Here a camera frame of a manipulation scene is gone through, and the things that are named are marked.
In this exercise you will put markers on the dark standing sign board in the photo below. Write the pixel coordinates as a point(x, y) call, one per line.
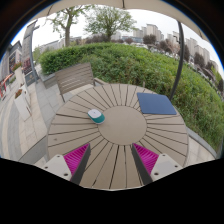
point(27, 53)

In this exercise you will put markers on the green hedge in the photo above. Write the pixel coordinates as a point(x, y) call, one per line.
point(140, 70)

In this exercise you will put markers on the white planter box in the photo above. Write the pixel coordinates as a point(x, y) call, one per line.
point(21, 105)

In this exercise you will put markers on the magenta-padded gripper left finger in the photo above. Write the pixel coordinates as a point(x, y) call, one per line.
point(59, 165)

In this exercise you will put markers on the dark curved umbrella pole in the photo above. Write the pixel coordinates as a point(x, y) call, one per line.
point(180, 60)

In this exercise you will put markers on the white and teal computer mouse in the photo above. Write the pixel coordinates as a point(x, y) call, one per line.
point(96, 116)

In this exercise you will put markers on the bare-trunked leaning tree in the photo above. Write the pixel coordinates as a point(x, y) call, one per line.
point(68, 21)

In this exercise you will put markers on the round leafy green tree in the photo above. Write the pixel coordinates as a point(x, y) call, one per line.
point(108, 20)

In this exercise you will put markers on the brown slatted outdoor chair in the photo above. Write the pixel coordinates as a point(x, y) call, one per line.
point(74, 77)

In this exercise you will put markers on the group of apartment buildings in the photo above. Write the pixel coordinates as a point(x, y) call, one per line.
point(151, 31)

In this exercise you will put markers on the blue rectangular mouse pad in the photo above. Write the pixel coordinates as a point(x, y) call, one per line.
point(156, 103)

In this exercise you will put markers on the beige umbrella canopy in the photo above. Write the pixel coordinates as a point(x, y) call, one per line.
point(93, 3)

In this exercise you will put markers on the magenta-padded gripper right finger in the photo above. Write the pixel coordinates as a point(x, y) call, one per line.
point(164, 165)

